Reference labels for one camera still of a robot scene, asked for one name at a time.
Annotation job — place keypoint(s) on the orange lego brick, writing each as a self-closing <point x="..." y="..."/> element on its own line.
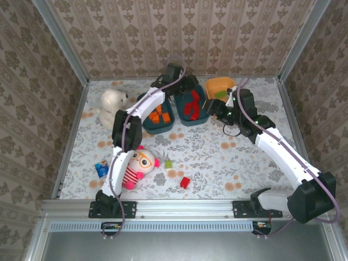
<point x="166" y="117"/>
<point x="155" y="117"/>

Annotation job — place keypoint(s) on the white plush teddy bear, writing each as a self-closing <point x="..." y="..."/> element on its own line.
<point x="110" y="100"/>

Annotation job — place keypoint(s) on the long green lego brick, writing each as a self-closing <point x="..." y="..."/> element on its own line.
<point x="220" y="94"/>

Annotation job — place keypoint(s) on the aluminium frame post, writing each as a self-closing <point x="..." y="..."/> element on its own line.
<point x="62" y="43"/>
<point x="304" y="40"/>

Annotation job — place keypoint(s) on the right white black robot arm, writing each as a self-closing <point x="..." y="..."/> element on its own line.
<point x="285" y="155"/>

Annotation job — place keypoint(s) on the aluminium side rail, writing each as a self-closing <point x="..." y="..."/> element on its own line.
<point x="288" y="108"/>
<point x="79" y="114"/>

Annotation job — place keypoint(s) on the aluminium frame rail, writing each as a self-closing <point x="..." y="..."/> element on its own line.
<point x="185" y="208"/>

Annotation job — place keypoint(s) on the pink plush doll with glasses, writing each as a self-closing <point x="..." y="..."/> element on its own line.
<point x="144" y="161"/>

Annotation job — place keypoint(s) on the orange rounded lego piece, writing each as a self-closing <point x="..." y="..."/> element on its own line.
<point x="159" y="109"/>

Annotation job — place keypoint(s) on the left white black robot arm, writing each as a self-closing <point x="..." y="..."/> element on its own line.
<point x="119" y="168"/>

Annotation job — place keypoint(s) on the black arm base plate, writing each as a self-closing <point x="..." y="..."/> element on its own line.
<point x="130" y="209"/>
<point x="240" y="209"/>

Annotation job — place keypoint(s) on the small green lego brick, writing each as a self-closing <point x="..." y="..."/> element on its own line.
<point x="168" y="164"/>

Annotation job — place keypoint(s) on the thin aluminium rail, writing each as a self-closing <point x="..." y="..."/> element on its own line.
<point x="130" y="77"/>

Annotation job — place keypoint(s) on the small blue white carton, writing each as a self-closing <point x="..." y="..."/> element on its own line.
<point x="102" y="169"/>

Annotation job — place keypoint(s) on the orange plastic container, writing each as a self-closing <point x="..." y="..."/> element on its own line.
<point x="214" y="87"/>

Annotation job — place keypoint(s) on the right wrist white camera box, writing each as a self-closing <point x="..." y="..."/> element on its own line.
<point x="231" y="100"/>

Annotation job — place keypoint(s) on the floral table mat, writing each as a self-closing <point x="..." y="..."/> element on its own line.
<point x="217" y="163"/>

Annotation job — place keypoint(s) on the dark teal plastic container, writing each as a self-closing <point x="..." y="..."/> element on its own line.
<point x="160" y="127"/>
<point x="190" y="122"/>

